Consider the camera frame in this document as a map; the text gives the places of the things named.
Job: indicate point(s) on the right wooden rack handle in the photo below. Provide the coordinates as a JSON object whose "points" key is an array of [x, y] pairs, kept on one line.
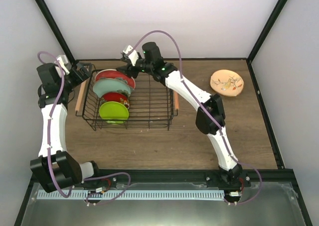
{"points": [[176, 100]]}

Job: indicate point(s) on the small red floral plate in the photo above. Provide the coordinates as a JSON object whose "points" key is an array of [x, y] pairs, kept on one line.
{"points": [[116, 97]]}

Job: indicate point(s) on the large red blue-flower plate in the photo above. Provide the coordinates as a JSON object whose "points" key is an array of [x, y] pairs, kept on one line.
{"points": [[114, 74]]}

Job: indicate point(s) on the black frame post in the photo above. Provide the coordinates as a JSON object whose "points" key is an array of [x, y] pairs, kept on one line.
{"points": [[266, 29], [54, 28]]}

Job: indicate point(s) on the light blue plate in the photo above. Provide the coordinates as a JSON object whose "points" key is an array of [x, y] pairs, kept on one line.
{"points": [[104, 86]]}

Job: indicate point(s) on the black wire dish rack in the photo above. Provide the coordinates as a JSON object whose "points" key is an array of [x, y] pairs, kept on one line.
{"points": [[151, 104]]}

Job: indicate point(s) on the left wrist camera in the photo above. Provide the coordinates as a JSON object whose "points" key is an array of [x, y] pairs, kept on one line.
{"points": [[64, 62]]}

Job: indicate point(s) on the beige floral plate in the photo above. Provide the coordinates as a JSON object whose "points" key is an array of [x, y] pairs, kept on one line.
{"points": [[227, 83]]}

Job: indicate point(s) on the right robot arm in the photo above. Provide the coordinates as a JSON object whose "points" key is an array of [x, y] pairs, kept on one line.
{"points": [[210, 114]]}

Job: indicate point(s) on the lime green plate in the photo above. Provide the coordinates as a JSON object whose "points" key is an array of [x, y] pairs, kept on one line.
{"points": [[113, 112]]}

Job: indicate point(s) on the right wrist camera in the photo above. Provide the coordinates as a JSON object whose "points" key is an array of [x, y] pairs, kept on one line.
{"points": [[130, 55]]}

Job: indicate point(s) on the light blue slotted strip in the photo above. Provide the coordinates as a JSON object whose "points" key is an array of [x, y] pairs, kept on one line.
{"points": [[210, 195]]}

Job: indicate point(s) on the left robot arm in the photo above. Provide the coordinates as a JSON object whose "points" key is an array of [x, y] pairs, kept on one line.
{"points": [[54, 168]]}

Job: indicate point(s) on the left black frame post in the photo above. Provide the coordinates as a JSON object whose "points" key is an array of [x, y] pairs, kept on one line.
{"points": [[54, 28]]}

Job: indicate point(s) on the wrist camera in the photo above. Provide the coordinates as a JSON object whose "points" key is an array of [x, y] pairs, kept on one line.
{"points": [[130, 55], [64, 62]]}

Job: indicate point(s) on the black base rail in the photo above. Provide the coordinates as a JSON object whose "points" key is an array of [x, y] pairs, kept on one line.
{"points": [[210, 178]]}

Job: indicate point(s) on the metal front panel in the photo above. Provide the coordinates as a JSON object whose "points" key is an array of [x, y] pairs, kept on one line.
{"points": [[273, 204]]}

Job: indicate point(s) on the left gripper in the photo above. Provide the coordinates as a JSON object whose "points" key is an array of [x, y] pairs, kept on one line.
{"points": [[79, 79]]}

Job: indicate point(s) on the right black frame post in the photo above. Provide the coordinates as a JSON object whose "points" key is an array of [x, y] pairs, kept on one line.
{"points": [[266, 29]]}

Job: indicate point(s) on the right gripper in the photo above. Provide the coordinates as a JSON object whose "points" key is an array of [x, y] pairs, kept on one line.
{"points": [[129, 70]]}

